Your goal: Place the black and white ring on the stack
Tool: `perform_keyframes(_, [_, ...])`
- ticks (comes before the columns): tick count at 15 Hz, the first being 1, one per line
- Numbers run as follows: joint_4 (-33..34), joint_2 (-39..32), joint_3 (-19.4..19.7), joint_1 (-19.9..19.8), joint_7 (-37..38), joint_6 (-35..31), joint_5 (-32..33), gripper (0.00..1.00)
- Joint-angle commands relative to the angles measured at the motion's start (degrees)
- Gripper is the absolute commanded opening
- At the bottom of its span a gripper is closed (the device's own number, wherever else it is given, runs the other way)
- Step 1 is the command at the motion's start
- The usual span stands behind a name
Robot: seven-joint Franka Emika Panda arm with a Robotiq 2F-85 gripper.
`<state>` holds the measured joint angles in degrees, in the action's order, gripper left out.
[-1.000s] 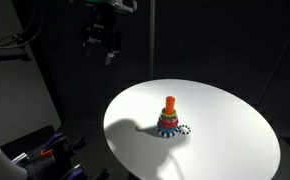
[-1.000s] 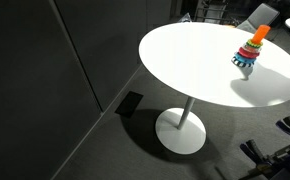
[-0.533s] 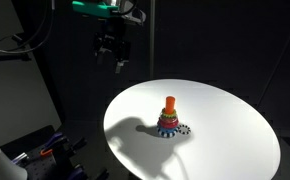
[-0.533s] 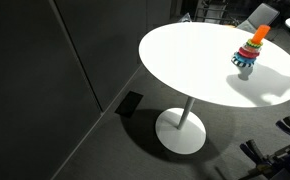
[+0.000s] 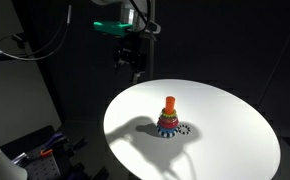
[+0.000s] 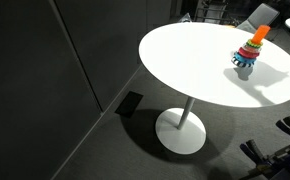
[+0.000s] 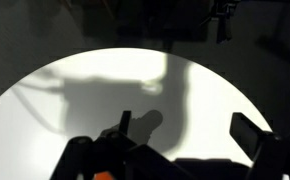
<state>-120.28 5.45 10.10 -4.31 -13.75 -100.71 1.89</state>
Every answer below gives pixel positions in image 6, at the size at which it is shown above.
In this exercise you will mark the orange stacking peg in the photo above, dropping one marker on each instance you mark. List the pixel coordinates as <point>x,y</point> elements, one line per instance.
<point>260,34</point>

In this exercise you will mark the grey chair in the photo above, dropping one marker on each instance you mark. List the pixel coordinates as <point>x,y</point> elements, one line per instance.
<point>261,15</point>

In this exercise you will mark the white table pedestal base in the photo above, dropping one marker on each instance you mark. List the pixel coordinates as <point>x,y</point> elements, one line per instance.
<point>180,135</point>

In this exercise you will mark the black metal rack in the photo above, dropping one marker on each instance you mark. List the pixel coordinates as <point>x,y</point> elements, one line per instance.
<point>211,11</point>

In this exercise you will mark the black floor plate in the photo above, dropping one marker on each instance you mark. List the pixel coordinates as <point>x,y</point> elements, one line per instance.
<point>129,104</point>

